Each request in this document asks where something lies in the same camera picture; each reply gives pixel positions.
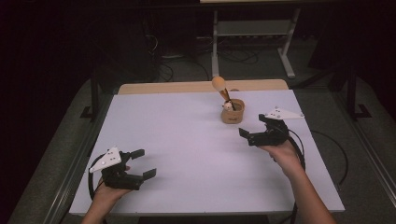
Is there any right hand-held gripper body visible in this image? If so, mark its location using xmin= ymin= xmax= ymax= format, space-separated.
xmin=247 ymin=106 xmax=305 ymax=147

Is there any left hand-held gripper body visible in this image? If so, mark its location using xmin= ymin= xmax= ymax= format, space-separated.
xmin=89 ymin=146 xmax=144 ymax=191

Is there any tan pot with bear figure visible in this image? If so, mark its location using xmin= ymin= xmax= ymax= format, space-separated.
xmin=220 ymin=98 xmax=246 ymax=125

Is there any wooden spoon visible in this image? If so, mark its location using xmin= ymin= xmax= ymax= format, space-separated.
xmin=211 ymin=76 xmax=236 ymax=111

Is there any person's left hand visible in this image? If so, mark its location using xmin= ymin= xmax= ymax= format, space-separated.
xmin=92 ymin=179 xmax=133 ymax=207

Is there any person's right hand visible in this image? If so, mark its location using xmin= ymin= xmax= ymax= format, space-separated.
xmin=260 ymin=140 xmax=305 ymax=182

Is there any white table cover board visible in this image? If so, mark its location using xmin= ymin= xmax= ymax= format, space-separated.
xmin=68 ymin=89 xmax=346 ymax=217

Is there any wooden table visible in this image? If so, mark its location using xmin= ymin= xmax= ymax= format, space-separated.
xmin=117 ymin=78 xmax=290 ymax=96

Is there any black metal floor stand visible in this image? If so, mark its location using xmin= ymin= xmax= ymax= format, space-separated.
xmin=79 ymin=69 xmax=101 ymax=119
xmin=345 ymin=63 xmax=373 ymax=119

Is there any white metal stand with shelf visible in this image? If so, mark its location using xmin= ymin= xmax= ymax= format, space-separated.
xmin=211 ymin=8 xmax=302 ymax=79

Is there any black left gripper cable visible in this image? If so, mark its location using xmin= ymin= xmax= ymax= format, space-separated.
xmin=88 ymin=154 xmax=106 ymax=201

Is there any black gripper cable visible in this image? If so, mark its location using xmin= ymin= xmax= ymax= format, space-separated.
xmin=88 ymin=154 xmax=106 ymax=201
xmin=286 ymin=129 xmax=307 ymax=224

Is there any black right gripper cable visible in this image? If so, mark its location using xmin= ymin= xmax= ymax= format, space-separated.
xmin=286 ymin=129 xmax=307 ymax=224

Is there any tangle of black floor cables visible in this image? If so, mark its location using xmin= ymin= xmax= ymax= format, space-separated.
xmin=146 ymin=34 xmax=261 ymax=82

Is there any thin black cable loop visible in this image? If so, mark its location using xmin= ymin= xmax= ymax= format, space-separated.
xmin=310 ymin=129 xmax=349 ymax=187

